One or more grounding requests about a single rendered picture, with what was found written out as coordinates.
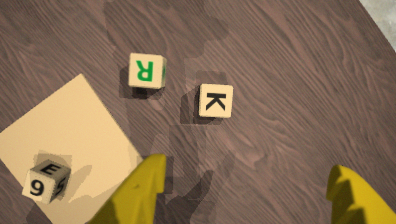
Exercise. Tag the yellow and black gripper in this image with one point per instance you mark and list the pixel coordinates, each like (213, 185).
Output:
(354, 201)

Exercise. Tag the beige flat mat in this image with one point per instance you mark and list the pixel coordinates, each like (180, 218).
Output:
(73, 128)

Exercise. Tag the cream letter block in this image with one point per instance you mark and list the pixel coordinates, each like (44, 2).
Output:
(215, 100)
(46, 181)
(147, 71)

